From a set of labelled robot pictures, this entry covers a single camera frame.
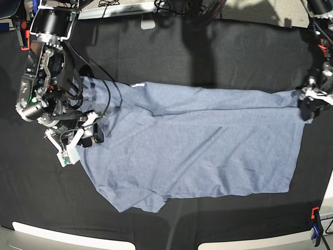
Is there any black table cloth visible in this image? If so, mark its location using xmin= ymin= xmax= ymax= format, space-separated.
xmin=1 ymin=17 xmax=332 ymax=249

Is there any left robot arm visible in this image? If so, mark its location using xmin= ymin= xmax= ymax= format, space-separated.
xmin=299 ymin=1 xmax=332 ymax=121

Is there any orange blue clamp bottom right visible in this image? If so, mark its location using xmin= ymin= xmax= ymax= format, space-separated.
xmin=311 ymin=206 xmax=323 ymax=247

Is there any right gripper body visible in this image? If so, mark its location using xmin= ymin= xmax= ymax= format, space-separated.
xmin=45 ymin=110 xmax=101 ymax=151

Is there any black cable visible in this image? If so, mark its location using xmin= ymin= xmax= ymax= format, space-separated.
xmin=70 ymin=46 xmax=124 ymax=120

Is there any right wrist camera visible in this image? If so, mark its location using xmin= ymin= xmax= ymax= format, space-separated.
xmin=57 ymin=147 xmax=80 ymax=168

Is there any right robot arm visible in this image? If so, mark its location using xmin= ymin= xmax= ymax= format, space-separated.
xmin=16 ymin=1 xmax=104 ymax=152

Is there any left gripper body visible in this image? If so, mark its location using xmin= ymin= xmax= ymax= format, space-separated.
xmin=299 ymin=77 xmax=332 ymax=105

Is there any light blue t-shirt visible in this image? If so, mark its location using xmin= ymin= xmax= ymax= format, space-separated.
xmin=78 ymin=77 xmax=305 ymax=213

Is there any aluminium rail behind table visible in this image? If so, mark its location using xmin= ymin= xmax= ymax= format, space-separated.
xmin=79 ymin=2 xmax=157 ymax=20

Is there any orange clamp top left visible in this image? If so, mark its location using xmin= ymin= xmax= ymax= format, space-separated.
xmin=15 ymin=21 xmax=30 ymax=51

